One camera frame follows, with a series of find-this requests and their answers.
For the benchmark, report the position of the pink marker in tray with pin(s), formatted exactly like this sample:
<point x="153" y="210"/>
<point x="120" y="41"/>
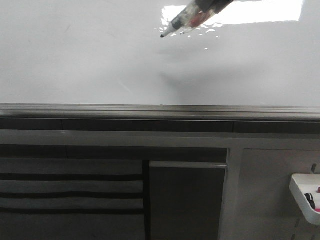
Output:
<point x="317" y="200"/>

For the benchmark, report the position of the grey cabinet with drawers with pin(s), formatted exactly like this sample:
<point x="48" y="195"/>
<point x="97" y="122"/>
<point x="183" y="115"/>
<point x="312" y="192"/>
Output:
<point x="94" y="179"/>

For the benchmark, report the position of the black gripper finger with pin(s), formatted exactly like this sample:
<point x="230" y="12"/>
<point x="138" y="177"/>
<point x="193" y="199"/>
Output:
<point x="216" y="5"/>

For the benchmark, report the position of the white wall-mounted tray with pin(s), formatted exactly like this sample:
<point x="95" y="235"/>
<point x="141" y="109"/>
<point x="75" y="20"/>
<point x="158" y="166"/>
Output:
<point x="300" y="184"/>

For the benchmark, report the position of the white whiteboard with metal frame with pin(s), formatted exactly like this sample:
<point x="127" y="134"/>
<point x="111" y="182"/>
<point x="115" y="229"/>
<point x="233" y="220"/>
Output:
<point x="256" y="60"/>

